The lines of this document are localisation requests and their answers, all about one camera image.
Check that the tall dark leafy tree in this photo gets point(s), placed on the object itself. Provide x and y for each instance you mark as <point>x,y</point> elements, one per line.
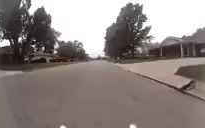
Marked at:
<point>126,30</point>

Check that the row of trees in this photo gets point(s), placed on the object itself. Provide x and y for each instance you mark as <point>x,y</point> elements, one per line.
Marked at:
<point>71,50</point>

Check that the grey asphalt road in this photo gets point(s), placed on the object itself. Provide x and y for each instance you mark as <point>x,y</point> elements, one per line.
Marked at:
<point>90,96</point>

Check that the tall thin-crowned tree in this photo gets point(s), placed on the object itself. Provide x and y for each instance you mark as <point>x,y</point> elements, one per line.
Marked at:
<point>11,23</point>

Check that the low pale house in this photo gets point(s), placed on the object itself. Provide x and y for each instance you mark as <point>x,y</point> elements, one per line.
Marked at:
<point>40,56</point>

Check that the vehicle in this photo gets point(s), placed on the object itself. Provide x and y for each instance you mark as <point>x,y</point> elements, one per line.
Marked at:
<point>62,60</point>

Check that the robot's own part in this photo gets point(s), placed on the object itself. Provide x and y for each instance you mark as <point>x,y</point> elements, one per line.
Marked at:
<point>133,126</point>
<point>62,126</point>

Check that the concrete kerb strip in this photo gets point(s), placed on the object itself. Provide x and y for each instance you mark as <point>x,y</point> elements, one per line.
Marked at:
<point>204,95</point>

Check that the pale concrete driveway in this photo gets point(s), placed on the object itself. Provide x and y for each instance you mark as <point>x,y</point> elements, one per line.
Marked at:
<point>156,68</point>
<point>3,74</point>

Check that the low house with porch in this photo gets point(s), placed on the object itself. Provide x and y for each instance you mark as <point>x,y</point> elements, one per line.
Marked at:
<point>190,48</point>

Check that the dark building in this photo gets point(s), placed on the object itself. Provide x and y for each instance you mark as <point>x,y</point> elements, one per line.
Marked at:
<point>0,55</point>

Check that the dark rounded tree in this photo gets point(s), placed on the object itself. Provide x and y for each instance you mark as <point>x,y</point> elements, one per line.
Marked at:
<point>43,33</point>

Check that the grass strip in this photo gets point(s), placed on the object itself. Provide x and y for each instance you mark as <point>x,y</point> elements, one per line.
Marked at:
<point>40,66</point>

